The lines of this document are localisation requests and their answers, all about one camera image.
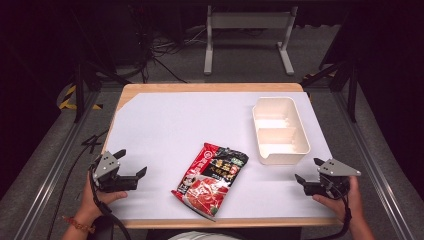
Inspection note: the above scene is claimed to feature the white divided plastic container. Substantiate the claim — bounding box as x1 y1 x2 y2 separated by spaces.
251 96 312 166

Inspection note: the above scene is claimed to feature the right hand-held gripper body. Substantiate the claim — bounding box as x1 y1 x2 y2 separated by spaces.
303 158 362 201

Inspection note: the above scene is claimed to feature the yellow and black striped tape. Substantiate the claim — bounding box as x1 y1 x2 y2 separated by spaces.
58 84 104 111

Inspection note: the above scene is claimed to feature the left hand-held gripper black cable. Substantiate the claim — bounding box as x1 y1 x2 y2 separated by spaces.
87 164 134 240

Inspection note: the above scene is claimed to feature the aluminium rail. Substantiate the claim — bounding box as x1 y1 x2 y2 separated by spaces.
12 89 102 240
333 89 417 240

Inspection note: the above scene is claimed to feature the white metal stand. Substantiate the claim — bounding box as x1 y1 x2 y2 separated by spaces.
203 4 299 76

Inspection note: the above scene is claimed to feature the orange beaded bracelet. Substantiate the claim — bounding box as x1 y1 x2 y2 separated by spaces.
62 215 97 234

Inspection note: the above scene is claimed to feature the white table mat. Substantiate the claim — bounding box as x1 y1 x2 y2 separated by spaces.
102 91 336 221

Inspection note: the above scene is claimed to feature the person's right hand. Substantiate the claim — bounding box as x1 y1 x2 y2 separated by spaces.
312 176 365 225

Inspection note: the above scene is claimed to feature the thin black floor cable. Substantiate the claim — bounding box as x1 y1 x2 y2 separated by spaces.
45 129 110 240

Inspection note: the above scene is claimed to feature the black tripod stand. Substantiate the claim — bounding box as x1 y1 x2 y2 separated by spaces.
300 58 360 124
70 58 132 124

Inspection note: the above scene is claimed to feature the person's light clothing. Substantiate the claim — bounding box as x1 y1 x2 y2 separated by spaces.
167 230 249 240

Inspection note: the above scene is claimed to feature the hand-held gripper black cable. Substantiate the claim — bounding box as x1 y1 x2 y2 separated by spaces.
319 176 354 240
87 164 134 240

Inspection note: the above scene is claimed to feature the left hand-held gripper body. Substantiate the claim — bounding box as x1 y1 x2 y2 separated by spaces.
91 151 139 194

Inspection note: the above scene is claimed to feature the red and black food packet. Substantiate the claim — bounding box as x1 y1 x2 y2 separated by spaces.
170 142 250 223

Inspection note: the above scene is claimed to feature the person's left hand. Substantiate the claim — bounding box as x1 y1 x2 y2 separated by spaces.
77 181 129 224

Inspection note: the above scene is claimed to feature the bundle of black floor cables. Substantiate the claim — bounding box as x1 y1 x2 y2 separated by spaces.
131 4 209 84

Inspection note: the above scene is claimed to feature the right hand-held gripper black cable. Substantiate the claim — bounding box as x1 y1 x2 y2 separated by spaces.
319 176 354 240

